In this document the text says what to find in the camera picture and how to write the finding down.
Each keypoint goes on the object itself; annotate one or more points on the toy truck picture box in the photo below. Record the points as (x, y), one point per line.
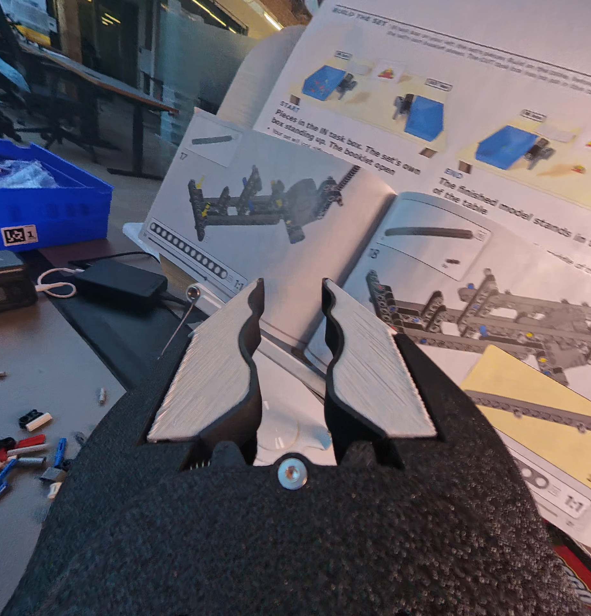
(579, 577)

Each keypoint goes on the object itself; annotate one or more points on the blue plastic bin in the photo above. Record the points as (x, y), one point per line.
(50, 211)

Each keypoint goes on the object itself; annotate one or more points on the open instruction booklet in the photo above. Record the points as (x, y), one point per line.
(276, 168)

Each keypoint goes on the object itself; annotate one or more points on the white printed instruction sheet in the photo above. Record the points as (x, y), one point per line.
(468, 57)

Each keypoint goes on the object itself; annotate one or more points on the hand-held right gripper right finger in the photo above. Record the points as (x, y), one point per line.
(377, 385)

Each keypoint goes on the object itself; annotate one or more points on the pile of small toy bricks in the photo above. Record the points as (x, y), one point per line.
(31, 447)

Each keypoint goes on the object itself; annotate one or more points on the black power adapter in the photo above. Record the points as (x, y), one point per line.
(122, 284)

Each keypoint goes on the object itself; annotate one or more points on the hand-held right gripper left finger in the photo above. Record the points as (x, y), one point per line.
(204, 385)

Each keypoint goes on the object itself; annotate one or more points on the long brown office table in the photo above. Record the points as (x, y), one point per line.
(108, 84)

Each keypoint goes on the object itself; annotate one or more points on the grey desk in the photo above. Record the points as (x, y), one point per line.
(45, 346)

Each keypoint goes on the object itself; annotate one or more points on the clear plastic bag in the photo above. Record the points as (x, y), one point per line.
(21, 173)

